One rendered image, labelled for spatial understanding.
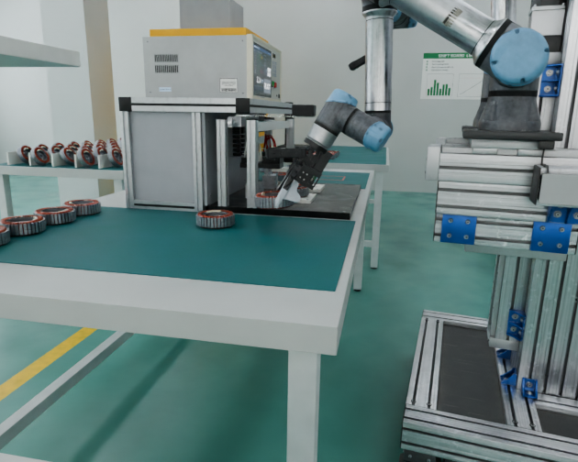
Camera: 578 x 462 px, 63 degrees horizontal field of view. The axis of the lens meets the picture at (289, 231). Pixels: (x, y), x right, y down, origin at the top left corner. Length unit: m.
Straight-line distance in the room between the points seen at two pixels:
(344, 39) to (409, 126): 1.51
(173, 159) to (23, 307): 0.80
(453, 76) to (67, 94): 4.82
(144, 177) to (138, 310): 0.87
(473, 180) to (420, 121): 5.68
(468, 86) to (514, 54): 5.88
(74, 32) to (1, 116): 4.01
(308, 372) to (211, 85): 1.12
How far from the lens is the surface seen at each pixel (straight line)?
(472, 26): 1.23
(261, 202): 1.29
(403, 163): 7.01
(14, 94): 9.22
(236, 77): 1.66
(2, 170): 3.25
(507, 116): 1.32
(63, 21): 5.75
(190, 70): 1.71
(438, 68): 7.03
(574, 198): 1.24
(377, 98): 1.38
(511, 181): 1.34
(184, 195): 1.61
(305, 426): 0.90
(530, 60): 1.20
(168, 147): 1.61
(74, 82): 5.66
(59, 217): 1.49
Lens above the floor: 1.07
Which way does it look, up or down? 14 degrees down
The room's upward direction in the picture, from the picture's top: 1 degrees clockwise
